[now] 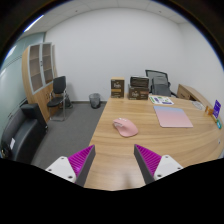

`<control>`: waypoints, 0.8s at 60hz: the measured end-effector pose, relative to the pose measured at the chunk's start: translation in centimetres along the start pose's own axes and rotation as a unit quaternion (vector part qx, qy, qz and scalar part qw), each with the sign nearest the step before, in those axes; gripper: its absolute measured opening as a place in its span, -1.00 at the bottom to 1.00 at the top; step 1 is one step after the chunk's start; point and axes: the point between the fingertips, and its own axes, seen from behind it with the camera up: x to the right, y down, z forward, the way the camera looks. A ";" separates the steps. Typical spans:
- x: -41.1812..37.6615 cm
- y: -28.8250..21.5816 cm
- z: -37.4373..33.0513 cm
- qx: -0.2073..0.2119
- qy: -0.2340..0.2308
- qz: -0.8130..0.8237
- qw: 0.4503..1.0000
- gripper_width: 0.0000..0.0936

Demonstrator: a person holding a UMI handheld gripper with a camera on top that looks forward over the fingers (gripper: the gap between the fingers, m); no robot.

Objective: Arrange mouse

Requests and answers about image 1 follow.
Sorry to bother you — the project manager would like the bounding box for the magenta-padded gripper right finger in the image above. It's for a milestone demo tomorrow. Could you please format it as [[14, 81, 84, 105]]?
[[133, 143, 184, 185]]

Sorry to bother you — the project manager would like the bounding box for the small orange box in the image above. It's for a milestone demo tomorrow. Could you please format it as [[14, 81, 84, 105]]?
[[204, 105, 214, 117]]

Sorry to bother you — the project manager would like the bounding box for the white sticker sheet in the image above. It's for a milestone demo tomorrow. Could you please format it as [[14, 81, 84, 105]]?
[[148, 95, 175, 106]]

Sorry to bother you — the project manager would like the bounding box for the pink and blue mouse pad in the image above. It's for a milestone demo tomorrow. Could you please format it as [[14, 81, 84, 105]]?
[[153, 105, 194, 129]]

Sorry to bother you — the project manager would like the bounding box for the grey backpack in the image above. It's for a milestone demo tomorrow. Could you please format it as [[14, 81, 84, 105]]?
[[151, 77, 172, 98]]

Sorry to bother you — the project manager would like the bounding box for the black mesh office chair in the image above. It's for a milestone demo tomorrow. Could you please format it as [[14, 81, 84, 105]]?
[[144, 69, 178, 98]]

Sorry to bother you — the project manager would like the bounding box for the grey mesh waste bin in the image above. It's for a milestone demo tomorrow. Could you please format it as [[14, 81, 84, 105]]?
[[88, 92, 102, 110]]

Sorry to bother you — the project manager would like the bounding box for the wide brown cardboard box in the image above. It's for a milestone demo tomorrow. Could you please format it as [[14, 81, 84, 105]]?
[[127, 84, 150, 101]]

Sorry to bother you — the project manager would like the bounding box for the black visitor chair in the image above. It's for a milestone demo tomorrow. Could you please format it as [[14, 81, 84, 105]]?
[[46, 75, 73, 122]]

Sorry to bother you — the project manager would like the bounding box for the wooden side cabinet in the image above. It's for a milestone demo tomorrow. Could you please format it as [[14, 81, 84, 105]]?
[[176, 83, 214, 111]]

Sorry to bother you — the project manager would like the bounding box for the purple standing card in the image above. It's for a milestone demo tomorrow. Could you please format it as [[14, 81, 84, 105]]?
[[212, 99, 222, 120]]

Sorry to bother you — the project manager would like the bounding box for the tall brown cardboard box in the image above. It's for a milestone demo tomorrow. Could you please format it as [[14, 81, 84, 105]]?
[[110, 77, 126, 99]]

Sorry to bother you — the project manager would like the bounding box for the black cardboard box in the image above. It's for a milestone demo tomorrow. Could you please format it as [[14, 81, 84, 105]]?
[[129, 75, 150, 89]]

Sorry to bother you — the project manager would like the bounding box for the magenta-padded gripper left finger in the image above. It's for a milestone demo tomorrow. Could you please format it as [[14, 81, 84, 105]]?
[[45, 144, 97, 188]]

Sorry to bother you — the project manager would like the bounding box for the wooden glass-door shelf cabinet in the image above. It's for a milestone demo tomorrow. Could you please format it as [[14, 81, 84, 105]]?
[[21, 41, 58, 114]]

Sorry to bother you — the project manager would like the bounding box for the black leather sofa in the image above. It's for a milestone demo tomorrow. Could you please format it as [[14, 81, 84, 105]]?
[[0, 102, 49, 164]]

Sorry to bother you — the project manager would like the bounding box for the pink computer mouse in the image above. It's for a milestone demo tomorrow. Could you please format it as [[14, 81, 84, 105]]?
[[112, 117, 139, 138]]

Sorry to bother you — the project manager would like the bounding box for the round white disc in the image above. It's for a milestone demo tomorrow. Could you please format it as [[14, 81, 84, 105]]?
[[192, 100, 205, 111]]

